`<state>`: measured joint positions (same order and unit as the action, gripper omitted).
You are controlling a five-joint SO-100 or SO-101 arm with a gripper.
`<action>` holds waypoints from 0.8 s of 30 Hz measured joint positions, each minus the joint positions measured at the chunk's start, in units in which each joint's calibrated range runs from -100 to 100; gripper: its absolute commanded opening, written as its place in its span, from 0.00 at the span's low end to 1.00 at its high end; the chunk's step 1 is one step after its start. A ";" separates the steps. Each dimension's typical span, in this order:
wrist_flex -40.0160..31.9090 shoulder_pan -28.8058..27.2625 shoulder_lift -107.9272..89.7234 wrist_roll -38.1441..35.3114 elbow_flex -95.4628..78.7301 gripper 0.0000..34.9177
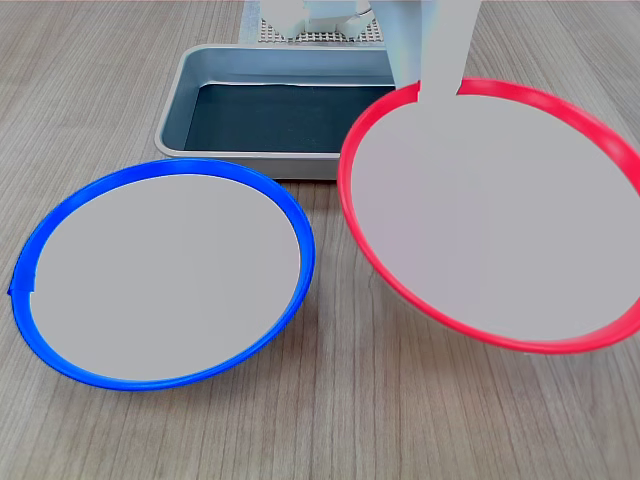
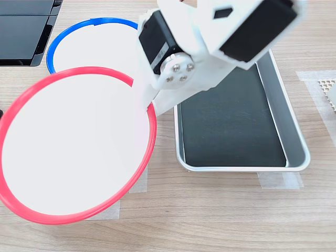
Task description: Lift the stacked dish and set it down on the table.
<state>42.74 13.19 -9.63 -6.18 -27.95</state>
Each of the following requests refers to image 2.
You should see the red rimmed white round plate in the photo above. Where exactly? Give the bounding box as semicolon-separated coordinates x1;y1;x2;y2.
0;66;158;226

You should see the black mat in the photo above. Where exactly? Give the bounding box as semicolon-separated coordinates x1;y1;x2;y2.
179;62;288;168

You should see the blue rimmed white round plate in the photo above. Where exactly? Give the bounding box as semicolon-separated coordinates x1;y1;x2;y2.
46;17;140;76

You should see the translucent tape strip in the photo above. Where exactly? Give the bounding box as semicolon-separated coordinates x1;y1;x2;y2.
86;198;121;221
129;167;149;194
257;171;305;190

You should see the steel rectangular tray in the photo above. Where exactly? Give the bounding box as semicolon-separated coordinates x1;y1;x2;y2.
173;48;311;173

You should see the black flat glossy device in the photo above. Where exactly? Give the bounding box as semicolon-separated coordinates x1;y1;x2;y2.
0;0;64;67

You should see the translucent tape under base plate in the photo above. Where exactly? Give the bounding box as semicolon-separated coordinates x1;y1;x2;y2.
296;70;336;148

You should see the pale perforated base plate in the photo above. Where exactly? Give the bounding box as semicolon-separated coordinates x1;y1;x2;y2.
318;78;336;113

